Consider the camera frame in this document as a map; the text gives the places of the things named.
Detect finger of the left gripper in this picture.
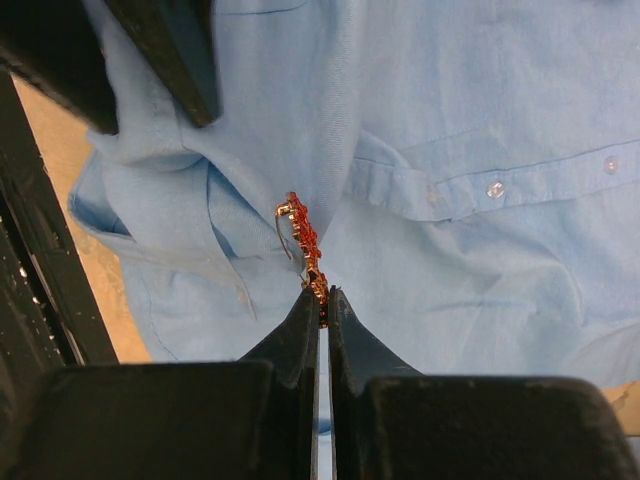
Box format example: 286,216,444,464
107,0,223,127
1,0,118,135

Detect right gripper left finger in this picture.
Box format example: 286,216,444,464
1,290,319,479

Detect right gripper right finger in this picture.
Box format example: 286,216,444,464
327,288,639,479

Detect red leaf brooch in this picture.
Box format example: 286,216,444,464
274,192,330,329

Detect blue button shirt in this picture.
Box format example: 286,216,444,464
69,1,639,388

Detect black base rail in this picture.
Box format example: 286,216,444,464
1,73,117,425

